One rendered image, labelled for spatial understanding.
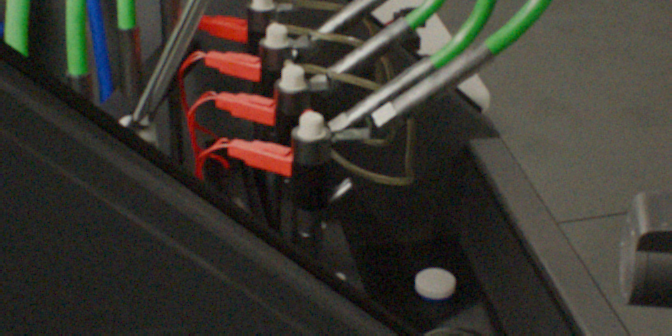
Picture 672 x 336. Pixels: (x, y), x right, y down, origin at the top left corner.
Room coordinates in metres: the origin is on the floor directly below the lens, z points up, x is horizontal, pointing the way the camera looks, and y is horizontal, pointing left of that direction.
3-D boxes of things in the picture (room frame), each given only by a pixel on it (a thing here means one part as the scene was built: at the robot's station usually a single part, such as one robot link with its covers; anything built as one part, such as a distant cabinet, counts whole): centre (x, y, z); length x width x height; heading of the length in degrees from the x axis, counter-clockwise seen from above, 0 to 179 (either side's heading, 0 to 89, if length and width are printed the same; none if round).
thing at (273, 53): (0.97, 0.04, 1.03); 0.05 x 0.03 x 0.21; 102
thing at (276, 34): (0.97, 0.06, 1.14); 0.02 x 0.02 x 0.03
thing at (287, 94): (0.89, 0.03, 1.03); 0.05 x 0.03 x 0.21; 102
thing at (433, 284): (1.06, -0.10, 0.84); 0.04 x 0.04 x 0.01
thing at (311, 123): (0.81, 0.02, 1.14); 0.02 x 0.02 x 0.03
